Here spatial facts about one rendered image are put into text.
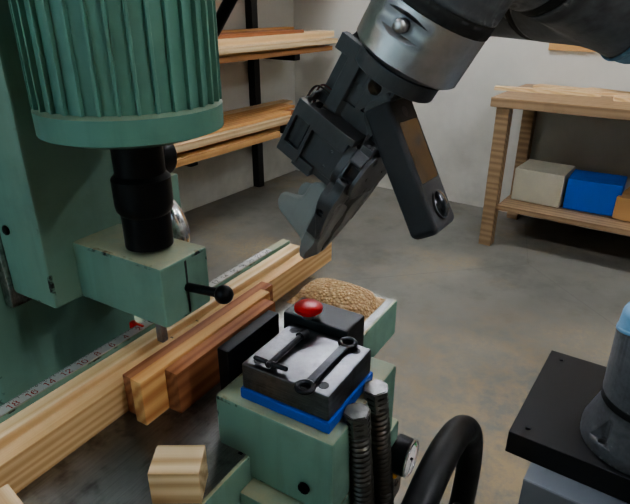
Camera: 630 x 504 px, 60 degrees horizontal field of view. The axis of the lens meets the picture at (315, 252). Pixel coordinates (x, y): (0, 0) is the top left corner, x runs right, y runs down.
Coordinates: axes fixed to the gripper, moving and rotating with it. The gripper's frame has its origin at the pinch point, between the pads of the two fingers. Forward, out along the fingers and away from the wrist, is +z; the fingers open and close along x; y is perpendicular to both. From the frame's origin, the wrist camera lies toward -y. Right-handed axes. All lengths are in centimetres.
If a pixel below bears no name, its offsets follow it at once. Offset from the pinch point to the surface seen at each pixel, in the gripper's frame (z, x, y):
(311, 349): 6.3, 4.0, -6.1
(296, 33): 89, -275, 165
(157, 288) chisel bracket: 9.9, 9.1, 9.5
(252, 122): 135, -231, 144
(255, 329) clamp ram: 10.5, 3.5, 0.1
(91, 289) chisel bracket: 18.1, 9.3, 17.4
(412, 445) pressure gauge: 31.6, -20.7, -23.8
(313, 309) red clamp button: 5.1, 0.8, -3.4
